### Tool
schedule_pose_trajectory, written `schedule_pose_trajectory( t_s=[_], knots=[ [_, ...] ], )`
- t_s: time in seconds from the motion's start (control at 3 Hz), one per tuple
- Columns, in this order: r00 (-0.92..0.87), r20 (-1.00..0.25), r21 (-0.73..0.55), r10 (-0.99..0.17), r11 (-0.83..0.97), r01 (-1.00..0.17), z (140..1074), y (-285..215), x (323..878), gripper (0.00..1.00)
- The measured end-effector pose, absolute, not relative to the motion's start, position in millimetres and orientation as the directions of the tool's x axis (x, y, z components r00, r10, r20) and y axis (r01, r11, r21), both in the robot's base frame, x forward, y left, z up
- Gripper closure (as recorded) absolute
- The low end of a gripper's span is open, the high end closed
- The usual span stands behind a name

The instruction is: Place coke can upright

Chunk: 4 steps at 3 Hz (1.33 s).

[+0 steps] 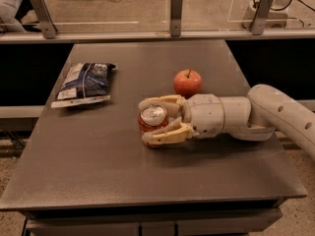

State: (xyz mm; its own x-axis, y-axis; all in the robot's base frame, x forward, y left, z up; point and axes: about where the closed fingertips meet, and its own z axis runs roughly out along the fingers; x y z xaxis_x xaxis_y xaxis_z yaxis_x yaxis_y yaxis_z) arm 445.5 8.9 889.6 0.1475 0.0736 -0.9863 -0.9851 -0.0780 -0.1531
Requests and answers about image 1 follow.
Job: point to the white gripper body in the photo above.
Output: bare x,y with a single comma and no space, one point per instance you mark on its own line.
204,112

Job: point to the metal bracket post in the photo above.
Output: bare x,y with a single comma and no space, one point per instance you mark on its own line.
175,17
47,27
259,21

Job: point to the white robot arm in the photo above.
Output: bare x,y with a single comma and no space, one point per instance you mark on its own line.
173,119

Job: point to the right metal bracket post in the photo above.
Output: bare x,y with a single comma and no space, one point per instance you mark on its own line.
259,21

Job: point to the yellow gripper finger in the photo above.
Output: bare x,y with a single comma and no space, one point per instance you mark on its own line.
172,103
174,133

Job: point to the red apple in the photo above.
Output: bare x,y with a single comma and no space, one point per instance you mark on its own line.
187,82

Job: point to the left metal bracket post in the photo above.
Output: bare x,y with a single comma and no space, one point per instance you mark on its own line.
47,27

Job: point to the person in background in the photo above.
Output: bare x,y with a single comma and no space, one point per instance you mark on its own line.
8,12

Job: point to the red coke can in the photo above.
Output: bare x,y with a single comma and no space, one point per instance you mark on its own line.
152,117

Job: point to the middle metal bracket post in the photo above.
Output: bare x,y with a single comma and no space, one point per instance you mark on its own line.
175,17

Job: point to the metal rail ledge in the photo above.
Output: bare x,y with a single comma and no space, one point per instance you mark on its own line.
93,37

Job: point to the blue chip bag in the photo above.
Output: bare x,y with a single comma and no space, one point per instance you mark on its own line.
85,83

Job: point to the white device with cable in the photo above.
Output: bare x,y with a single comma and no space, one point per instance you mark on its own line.
281,14

